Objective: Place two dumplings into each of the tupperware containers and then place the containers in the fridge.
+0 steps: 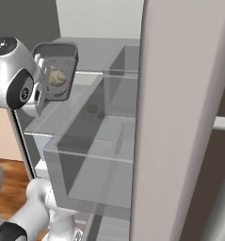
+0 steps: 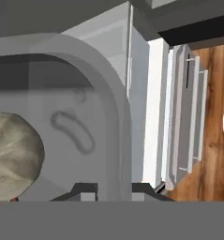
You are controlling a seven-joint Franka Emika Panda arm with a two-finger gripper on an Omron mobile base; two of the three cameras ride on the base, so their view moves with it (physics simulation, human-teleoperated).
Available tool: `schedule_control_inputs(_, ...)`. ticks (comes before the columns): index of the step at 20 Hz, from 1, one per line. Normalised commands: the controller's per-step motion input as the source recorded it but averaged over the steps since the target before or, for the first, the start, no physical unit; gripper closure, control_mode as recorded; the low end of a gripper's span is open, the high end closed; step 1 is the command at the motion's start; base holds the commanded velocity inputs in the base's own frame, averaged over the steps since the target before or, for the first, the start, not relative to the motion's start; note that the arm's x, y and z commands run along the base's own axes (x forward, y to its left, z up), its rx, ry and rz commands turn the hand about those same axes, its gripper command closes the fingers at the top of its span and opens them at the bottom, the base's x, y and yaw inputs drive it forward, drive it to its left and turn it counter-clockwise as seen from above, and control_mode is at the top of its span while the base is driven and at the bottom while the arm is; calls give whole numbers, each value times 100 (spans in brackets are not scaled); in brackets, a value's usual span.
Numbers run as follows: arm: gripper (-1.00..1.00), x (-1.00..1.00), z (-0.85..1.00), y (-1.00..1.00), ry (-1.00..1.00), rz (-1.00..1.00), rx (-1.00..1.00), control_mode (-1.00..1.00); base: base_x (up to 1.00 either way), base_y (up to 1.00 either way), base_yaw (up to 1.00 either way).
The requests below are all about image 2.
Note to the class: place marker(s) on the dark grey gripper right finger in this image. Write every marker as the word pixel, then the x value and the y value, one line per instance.
pixel 141 191

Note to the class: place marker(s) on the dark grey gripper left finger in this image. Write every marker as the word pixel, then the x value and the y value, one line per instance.
pixel 85 191

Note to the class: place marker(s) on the grey cupboard front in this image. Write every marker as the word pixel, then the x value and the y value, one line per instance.
pixel 182 125

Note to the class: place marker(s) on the white cupboard side panel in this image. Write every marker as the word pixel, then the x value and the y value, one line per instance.
pixel 155 112

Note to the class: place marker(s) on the beige dumpling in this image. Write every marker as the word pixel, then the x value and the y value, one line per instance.
pixel 13 156

